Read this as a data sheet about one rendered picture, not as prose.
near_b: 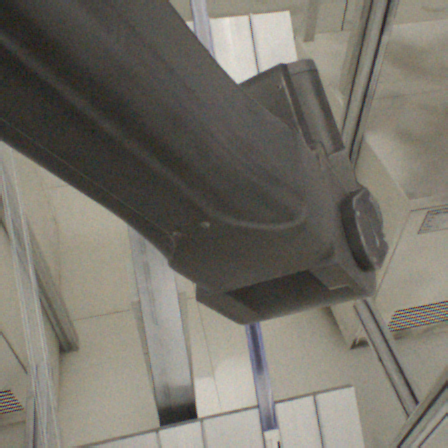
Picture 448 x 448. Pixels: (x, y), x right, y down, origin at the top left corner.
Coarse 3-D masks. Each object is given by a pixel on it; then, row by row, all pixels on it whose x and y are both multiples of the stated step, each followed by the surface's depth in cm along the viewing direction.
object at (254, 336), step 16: (192, 0) 45; (192, 16) 46; (208, 16) 45; (208, 32) 45; (208, 48) 45; (256, 336) 45; (256, 352) 45; (256, 368) 45; (256, 384) 45; (272, 400) 45; (272, 416) 45
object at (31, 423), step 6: (30, 372) 98; (30, 378) 97; (30, 384) 96; (30, 390) 95; (30, 396) 95; (30, 402) 94; (30, 408) 93; (30, 414) 92; (36, 414) 93; (30, 420) 91; (36, 420) 92; (30, 426) 91; (36, 426) 92; (30, 432) 90; (36, 432) 91; (30, 438) 89; (36, 438) 90; (24, 444) 89; (30, 444) 89; (36, 444) 89
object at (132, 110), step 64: (0, 0) 9; (64, 0) 10; (128, 0) 12; (0, 64) 10; (64, 64) 11; (128, 64) 11; (192, 64) 14; (0, 128) 12; (64, 128) 12; (128, 128) 12; (192, 128) 13; (256, 128) 17; (128, 192) 14; (192, 192) 15; (256, 192) 16; (320, 192) 19; (192, 256) 18; (256, 256) 18; (320, 256) 19; (256, 320) 24
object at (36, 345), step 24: (0, 144) 42; (0, 168) 42; (24, 216) 43; (24, 240) 42; (24, 264) 42; (24, 288) 42; (24, 312) 42; (48, 360) 43; (48, 384) 42; (48, 408) 42; (48, 432) 42
